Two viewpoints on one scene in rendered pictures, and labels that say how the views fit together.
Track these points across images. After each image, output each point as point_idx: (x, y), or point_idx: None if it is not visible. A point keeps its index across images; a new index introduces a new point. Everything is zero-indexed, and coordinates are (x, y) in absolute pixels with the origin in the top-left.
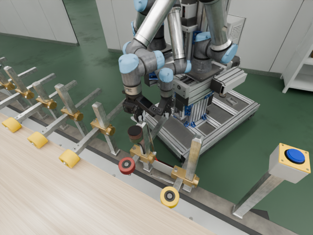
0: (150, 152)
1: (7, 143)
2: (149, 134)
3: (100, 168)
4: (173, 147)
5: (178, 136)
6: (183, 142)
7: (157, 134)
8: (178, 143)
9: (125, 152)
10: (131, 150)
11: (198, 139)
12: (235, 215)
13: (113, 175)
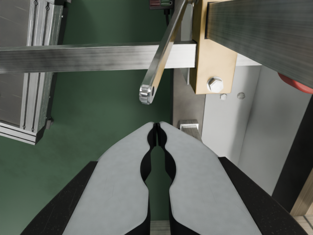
0: (210, 3)
1: None
2: (171, 38)
3: (218, 129)
4: (51, 34)
5: (17, 36)
6: (22, 17)
7: (87, 44)
8: (33, 26)
9: (176, 108)
10: (227, 87)
11: None
12: None
13: (224, 96)
